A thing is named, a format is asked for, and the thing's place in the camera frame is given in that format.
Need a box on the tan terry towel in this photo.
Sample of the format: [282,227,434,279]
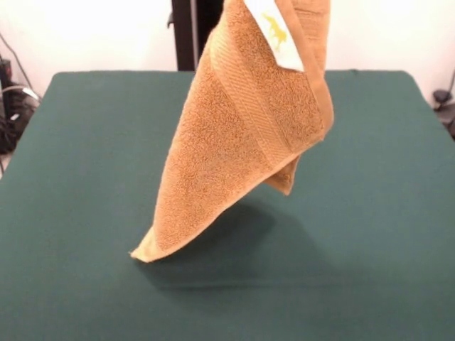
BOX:
[128,0,336,264]

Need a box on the tall black metal rack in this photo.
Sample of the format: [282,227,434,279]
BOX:
[166,0,228,72]

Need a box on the dark green table cloth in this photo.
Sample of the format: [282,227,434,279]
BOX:
[0,70,455,341]

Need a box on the black cable tangle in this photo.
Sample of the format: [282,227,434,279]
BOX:
[0,31,42,156]

